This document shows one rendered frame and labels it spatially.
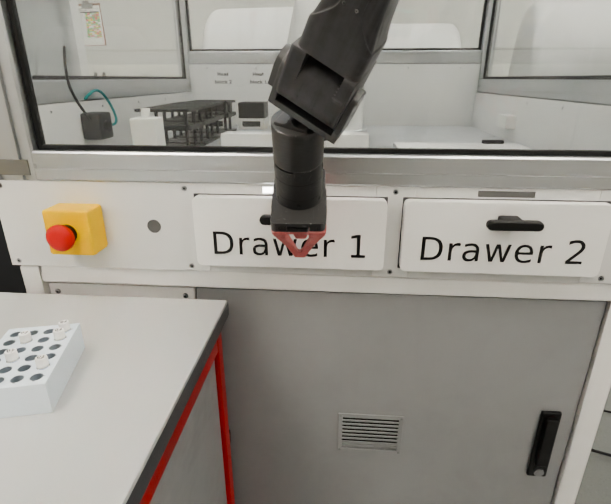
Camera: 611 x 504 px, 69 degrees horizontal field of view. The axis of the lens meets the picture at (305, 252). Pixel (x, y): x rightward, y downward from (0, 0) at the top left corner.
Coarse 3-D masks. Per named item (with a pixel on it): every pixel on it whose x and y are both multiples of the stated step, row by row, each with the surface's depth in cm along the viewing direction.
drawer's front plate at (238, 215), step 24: (216, 216) 66; (240, 216) 66; (336, 216) 65; (360, 216) 65; (384, 216) 64; (336, 240) 66; (360, 240) 66; (384, 240) 66; (216, 264) 69; (240, 264) 69; (264, 264) 69; (288, 264) 68; (312, 264) 68; (336, 264) 68; (360, 264) 67
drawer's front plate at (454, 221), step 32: (416, 224) 64; (448, 224) 64; (480, 224) 64; (544, 224) 63; (576, 224) 63; (608, 224) 62; (416, 256) 66; (480, 256) 65; (512, 256) 65; (544, 256) 65; (576, 256) 64
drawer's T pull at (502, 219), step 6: (504, 216) 62; (510, 216) 62; (516, 216) 62; (486, 222) 61; (492, 222) 60; (498, 222) 60; (504, 222) 60; (510, 222) 60; (516, 222) 60; (522, 222) 60; (528, 222) 59; (534, 222) 59; (540, 222) 59; (492, 228) 60; (498, 228) 60; (504, 228) 60; (510, 228) 60; (516, 228) 60; (522, 228) 60; (528, 228) 60; (534, 228) 60; (540, 228) 60
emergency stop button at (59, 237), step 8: (48, 232) 63; (56, 232) 63; (64, 232) 63; (72, 232) 64; (48, 240) 64; (56, 240) 64; (64, 240) 64; (72, 240) 64; (56, 248) 64; (64, 248) 64
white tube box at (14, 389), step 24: (48, 336) 54; (72, 336) 54; (0, 360) 50; (24, 360) 50; (72, 360) 54; (0, 384) 46; (24, 384) 46; (48, 384) 46; (0, 408) 46; (24, 408) 46; (48, 408) 47
